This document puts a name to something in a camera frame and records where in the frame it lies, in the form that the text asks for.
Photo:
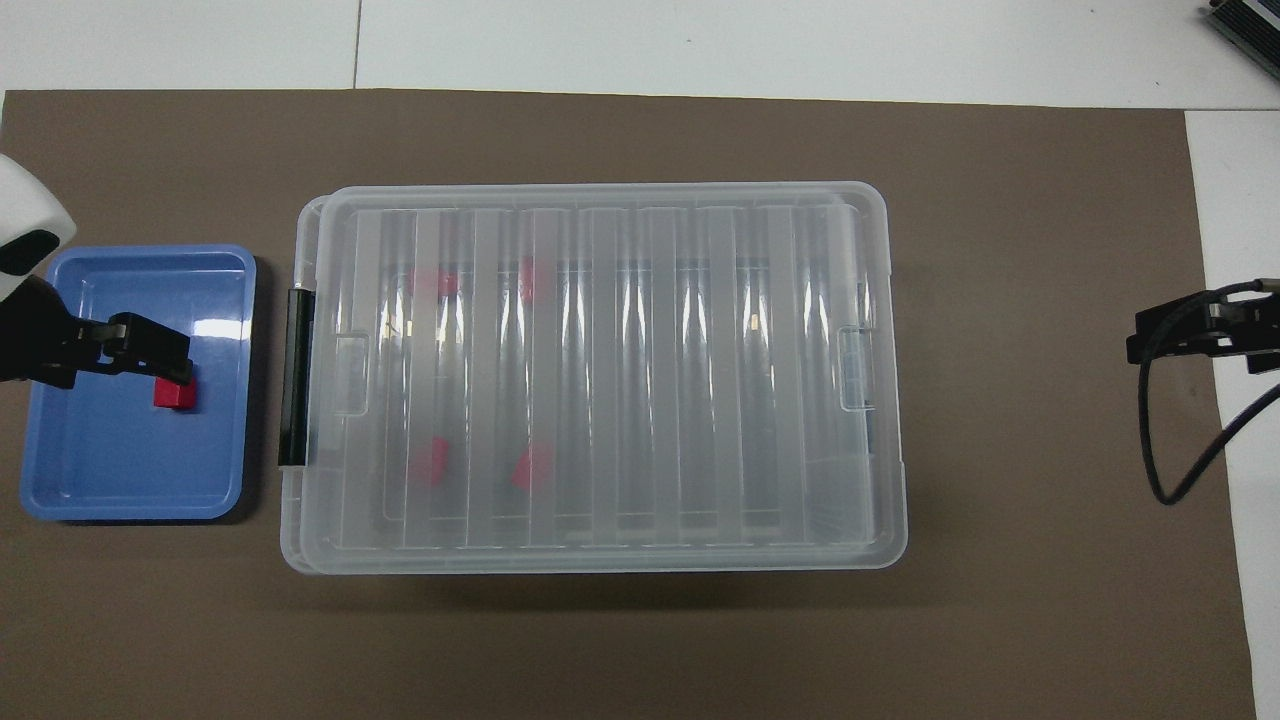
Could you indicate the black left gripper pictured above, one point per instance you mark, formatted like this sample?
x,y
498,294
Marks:
x,y
35,345

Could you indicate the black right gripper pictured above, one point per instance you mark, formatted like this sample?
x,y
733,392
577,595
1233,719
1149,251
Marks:
x,y
1255,330

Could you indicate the red block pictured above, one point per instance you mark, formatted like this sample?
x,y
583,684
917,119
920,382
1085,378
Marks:
x,y
527,280
172,397
432,463
436,283
530,468

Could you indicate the clear ribbed plastic lid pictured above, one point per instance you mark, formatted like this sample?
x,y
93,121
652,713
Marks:
x,y
660,380

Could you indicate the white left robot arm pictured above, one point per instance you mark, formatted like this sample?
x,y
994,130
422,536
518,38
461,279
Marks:
x,y
25,200

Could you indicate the blue plastic tray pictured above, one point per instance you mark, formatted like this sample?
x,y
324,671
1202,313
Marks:
x,y
130,460

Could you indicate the clear plastic storage box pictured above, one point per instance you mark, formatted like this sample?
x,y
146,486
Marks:
x,y
306,240

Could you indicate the black finned metal device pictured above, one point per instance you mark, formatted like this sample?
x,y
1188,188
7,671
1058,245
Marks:
x,y
1255,25

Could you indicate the brown table mat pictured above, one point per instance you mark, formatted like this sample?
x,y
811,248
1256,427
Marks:
x,y
640,640

